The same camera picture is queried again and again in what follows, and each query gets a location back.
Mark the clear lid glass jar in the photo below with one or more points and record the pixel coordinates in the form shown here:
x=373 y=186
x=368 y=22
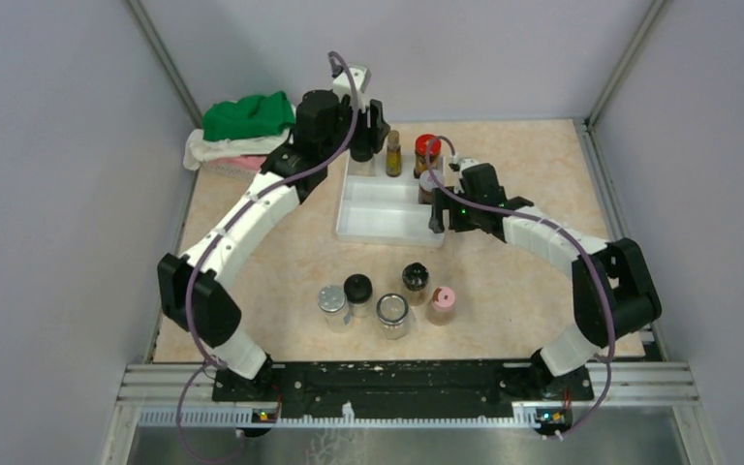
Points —
x=394 y=316

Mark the green cloth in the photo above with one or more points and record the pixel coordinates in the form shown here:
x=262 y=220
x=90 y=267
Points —
x=250 y=117

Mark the red lid sauce jar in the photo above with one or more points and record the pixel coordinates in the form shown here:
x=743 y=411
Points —
x=427 y=150

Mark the white lid sauce jar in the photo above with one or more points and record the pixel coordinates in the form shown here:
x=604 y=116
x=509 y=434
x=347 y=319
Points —
x=426 y=185

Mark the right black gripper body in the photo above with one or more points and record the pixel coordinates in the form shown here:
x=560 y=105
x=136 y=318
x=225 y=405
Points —
x=463 y=216

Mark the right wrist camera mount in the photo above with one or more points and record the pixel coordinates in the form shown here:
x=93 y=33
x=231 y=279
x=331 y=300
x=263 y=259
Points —
x=459 y=163

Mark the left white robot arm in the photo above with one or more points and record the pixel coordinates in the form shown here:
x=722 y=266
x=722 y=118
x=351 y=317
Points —
x=193 y=286

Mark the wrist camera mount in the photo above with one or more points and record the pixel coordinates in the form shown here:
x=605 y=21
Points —
x=459 y=163
x=351 y=81

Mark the black cap sesame jar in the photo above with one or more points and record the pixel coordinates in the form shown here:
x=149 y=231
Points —
x=361 y=162

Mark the pink lid spice jar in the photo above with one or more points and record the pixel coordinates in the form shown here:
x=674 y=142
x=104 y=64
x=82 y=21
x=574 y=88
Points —
x=441 y=306

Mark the white plastic basket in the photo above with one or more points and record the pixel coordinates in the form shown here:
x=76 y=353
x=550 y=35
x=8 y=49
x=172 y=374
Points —
x=220 y=166

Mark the black grinder top jar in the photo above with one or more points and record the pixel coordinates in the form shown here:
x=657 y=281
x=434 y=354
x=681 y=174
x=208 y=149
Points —
x=415 y=283

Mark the black cap glass jar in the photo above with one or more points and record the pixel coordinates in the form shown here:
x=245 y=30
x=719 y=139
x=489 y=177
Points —
x=359 y=291

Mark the silver perforated lid shaker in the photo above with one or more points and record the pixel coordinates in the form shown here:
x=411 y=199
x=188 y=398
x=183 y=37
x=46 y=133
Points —
x=334 y=307

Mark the white cable duct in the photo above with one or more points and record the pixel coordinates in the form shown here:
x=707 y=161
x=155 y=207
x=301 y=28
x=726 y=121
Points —
x=249 y=418

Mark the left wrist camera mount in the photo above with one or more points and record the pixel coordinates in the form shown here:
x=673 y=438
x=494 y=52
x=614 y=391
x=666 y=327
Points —
x=351 y=81

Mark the pink cloth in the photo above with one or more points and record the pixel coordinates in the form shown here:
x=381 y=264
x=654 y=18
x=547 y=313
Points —
x=246 y=166

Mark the white cloth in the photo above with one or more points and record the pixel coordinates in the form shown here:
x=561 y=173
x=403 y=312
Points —
x=198 y=149

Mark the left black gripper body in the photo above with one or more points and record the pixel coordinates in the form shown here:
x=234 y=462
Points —
x=345 y=111

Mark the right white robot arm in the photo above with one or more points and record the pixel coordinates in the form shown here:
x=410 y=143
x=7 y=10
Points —
x=613 y=291

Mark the gold cap yellow bottle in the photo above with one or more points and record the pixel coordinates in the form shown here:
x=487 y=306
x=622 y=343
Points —
x=393 y=154

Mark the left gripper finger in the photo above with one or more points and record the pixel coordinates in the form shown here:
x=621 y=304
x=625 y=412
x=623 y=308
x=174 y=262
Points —
x=360 y=145
x=378 y=127

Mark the white divided plastic tray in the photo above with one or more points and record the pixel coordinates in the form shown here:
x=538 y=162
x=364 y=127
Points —
x=384 y=210

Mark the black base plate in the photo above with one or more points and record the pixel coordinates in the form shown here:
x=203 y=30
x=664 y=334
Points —
x=402 y=389

